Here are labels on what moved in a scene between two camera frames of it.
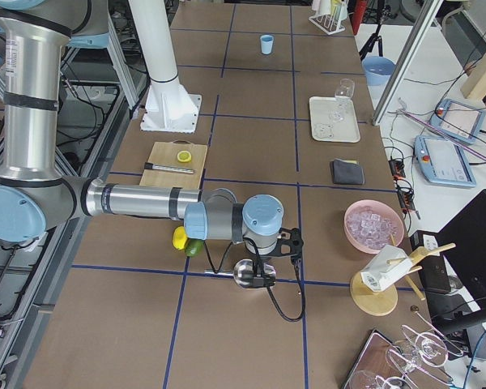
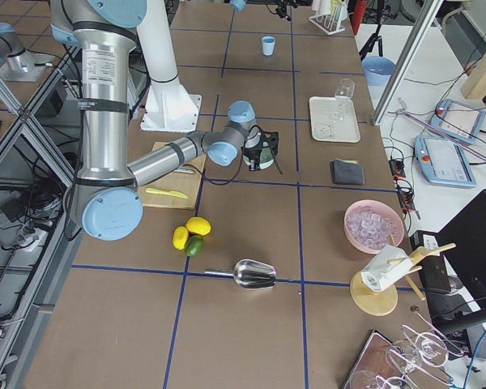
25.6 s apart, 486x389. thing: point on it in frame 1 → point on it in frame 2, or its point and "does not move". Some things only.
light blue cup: [266, 44] does not move
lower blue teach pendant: [442, 160] does not move
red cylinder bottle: [358, 14] does not move
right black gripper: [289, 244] → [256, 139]
